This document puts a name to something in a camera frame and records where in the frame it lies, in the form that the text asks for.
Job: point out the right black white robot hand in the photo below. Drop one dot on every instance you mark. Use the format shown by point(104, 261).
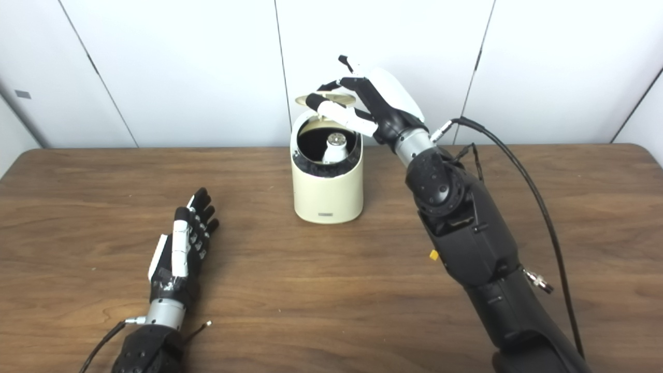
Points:
point(391, 98)

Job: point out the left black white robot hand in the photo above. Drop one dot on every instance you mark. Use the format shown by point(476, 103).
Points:
point(181, 248)

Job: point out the cream round bin lid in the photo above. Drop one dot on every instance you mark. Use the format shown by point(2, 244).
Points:
point(339, 97)

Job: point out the small white plastic bottle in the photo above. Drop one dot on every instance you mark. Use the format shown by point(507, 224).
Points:
point(335, 147)

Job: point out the cream-colored bin body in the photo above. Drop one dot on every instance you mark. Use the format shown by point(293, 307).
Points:
point(327, 194)

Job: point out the small grey wall label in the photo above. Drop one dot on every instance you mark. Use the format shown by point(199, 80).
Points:
point(23, 94)

